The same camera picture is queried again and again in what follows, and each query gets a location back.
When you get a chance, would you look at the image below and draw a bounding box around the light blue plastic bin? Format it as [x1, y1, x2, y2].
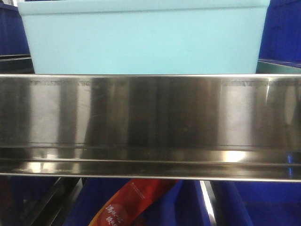
[18, 0, 270, 74]

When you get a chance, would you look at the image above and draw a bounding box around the dark blue bin lower middle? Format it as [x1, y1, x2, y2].
[63, 178, 210, 226]

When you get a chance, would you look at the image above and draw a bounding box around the dark blue bin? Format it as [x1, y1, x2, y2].
[63, 178, 210, 226]
[259, 0, 301, 63]
[213, 181, 301, 226]
[0, 3, 30, 56]

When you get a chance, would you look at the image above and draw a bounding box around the dark blue bin lower right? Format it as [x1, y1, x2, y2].
[213, 181, 301, 226]

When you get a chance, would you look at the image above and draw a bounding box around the dark blue bin upper right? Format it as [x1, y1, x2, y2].
[259, 0, 301, 63]

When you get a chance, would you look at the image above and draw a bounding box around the dark blue bin upper left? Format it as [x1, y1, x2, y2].
[0, 3, 30, 56]

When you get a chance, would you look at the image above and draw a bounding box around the red snack bag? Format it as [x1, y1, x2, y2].
[89, 179, 178, 226]

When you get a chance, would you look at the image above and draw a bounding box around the stainless steel shelf rail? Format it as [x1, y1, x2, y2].
[0, 74, 301, 182]

